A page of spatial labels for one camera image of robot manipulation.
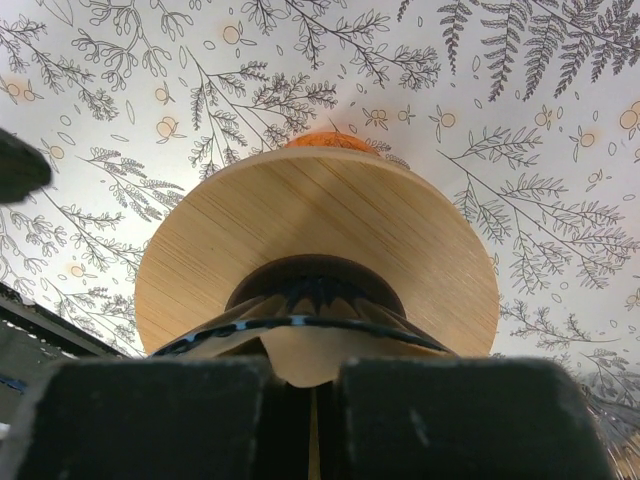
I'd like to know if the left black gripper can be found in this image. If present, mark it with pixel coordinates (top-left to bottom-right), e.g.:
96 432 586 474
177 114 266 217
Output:
0 129 52 205

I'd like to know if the blue glass dripper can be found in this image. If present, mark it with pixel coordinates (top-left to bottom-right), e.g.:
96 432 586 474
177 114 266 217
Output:
153 275 451 356

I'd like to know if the brown paper coffee filter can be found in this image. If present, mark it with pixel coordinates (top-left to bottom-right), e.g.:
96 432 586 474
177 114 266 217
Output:
209 294 401 480

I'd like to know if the wooden ring dripper stand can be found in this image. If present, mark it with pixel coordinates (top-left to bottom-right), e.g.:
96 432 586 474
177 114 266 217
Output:
134 147 499 356

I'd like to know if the orange glass carafe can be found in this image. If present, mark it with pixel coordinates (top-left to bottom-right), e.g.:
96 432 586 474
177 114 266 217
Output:
284 131 377 155

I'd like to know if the floral tablecloth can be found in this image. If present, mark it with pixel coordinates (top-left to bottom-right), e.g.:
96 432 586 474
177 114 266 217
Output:
1 1 639 406

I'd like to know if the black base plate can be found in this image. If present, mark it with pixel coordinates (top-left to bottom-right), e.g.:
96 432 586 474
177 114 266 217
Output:
1 285 124 393

